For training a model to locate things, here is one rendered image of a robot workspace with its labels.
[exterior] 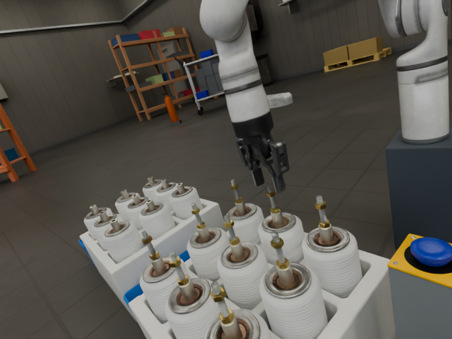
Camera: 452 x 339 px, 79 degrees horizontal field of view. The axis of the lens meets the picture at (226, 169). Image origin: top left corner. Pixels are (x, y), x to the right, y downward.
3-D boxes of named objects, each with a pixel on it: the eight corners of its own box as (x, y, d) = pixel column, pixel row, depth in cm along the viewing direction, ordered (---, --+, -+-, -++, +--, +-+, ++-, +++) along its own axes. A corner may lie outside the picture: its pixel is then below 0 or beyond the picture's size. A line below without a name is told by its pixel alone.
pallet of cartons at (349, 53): (323, 72, 590) (320, 53, 577) (337, 66, 636) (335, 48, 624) (381, 59, 509) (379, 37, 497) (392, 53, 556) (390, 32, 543)
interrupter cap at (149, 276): (185, 258, 57) (184, 255, 57) (165, 286, 51) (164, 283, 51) (157, 257, 61) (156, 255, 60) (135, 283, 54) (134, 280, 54)
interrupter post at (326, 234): (318, 242, 50) (315, 227, 49) (325, 235, 51) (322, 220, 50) (330, 246, 48) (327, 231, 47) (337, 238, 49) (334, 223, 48)
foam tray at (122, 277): (179, 221, 130) (166, 188, 124) (233, 245, 100) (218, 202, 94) (99, 273, 108) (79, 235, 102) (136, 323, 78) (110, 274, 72)
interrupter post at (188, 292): (183, 294, 48) (176, 280, 46) (196, 289, 48) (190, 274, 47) (183, 305, 45) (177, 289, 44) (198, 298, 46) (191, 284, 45)
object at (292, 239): (272, 303, 62) (253, 237, 57) (278, 272, 71) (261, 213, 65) (316, 304, 59) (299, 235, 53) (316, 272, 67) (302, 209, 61)
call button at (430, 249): (418, 245, 35) (417, 232, 34) (458, 256, 31) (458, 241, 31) (405, 264, 32) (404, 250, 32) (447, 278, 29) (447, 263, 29)
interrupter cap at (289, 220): (259, 235, 57) (257, 233, 57) (264, 216, 64) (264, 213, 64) (295, 233, 54) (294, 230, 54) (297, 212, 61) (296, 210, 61)
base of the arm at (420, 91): (407, 132, 72) (401, 66, 67) (452, 130, 66) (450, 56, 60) (398, 145, 66) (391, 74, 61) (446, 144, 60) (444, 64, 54)
